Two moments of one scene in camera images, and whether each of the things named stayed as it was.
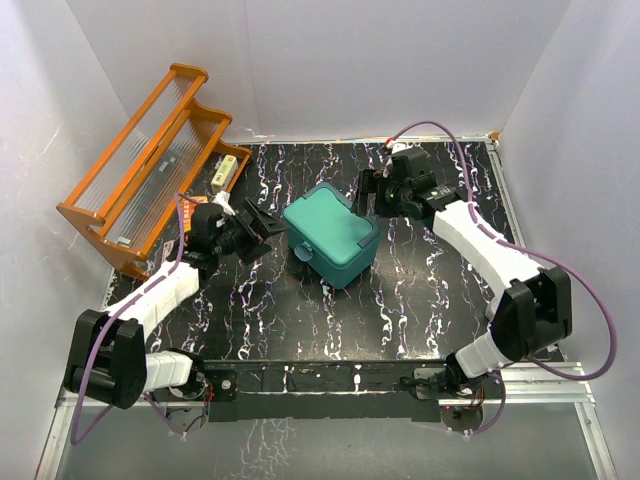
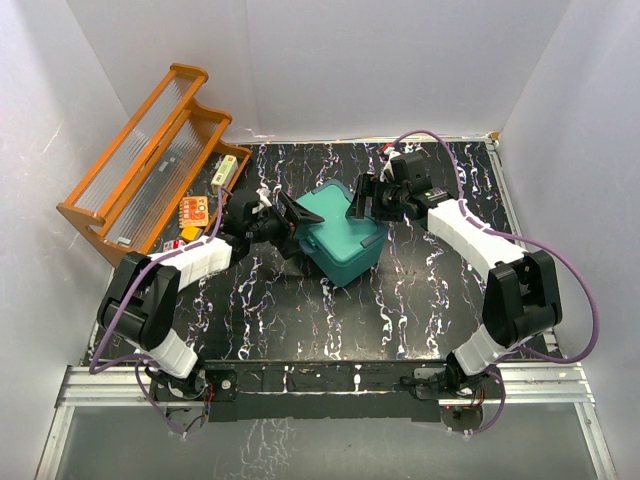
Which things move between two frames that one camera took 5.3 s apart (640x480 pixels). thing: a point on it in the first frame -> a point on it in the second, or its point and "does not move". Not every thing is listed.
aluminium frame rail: x=536 y=384 does not move
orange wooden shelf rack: x=168 y=156 does not move
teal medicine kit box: x=331 y=236 does not move
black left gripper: x=262 y=226 -> x=288 y=243
